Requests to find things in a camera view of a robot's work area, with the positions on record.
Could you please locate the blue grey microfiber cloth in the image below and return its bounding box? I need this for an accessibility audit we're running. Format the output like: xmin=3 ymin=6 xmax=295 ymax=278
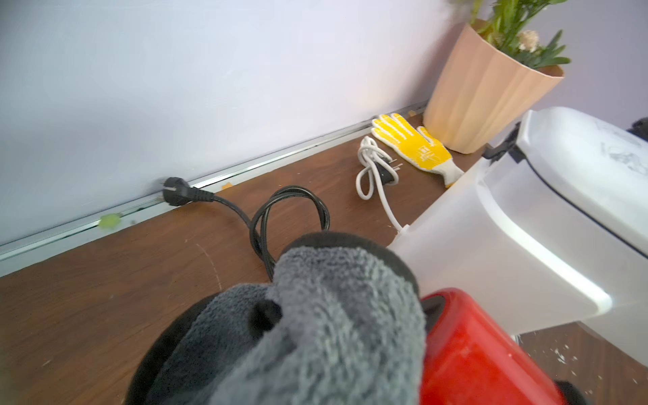
xmin=126 ymin=231 xmax=425 ymax=404

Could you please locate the red coffee machine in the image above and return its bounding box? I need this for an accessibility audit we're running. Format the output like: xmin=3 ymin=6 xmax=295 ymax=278
xmin=420 ymin=289 xmax=587 ymax=404

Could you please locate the yellow work glove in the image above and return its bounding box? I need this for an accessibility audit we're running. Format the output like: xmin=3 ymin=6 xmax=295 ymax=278
xmin=371 ymin=113 xmax=464 ymax=188

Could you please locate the white coffee machine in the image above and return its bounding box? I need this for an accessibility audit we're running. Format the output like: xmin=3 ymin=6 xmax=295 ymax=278
xmin=391 ymin=107 xmax=647 ymax=363

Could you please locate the potted artificial plant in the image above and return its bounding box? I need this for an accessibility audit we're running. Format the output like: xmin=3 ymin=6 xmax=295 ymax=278
xmin=423 ymin=1 xmax=570 ymax=154

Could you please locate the white power cord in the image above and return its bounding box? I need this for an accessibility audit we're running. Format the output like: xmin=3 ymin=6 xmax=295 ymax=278
xmin=353 ymin=135 xmax=410 ymax=235

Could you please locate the black power cord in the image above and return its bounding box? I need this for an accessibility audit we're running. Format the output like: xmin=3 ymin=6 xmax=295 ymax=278
xmin=161 ymin=175 xmax=332 ymax=282

